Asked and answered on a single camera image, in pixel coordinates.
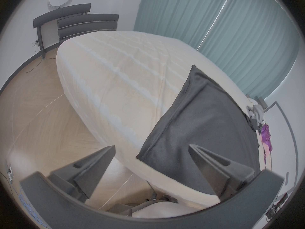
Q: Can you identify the purple satin garment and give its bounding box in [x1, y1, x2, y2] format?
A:
[260, 124, 273, 152]

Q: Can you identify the black dressing table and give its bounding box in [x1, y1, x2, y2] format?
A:
[33, 3, 92, 59]

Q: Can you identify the black T-shirt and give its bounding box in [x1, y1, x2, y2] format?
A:
[136, 65, 260, 199]

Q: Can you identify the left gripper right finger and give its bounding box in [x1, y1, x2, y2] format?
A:
[188, 144, 254, 203]

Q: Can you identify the blue-green curtain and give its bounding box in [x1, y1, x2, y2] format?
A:
[133, 0, 235, 51]
[197, 0, 301, 100]

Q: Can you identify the bed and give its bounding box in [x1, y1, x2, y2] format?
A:
[56, 30, 299, 212]

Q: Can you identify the grey garment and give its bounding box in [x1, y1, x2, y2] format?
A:
[247, 104, 265, 125]

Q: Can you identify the grey bedside table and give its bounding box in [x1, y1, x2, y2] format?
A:
[247, 94, 269, 108]

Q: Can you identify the pink garment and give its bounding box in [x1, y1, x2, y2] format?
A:
[263, 149, 273, 169]

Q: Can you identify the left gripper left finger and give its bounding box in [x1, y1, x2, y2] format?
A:
[49, 145, 117, 204]

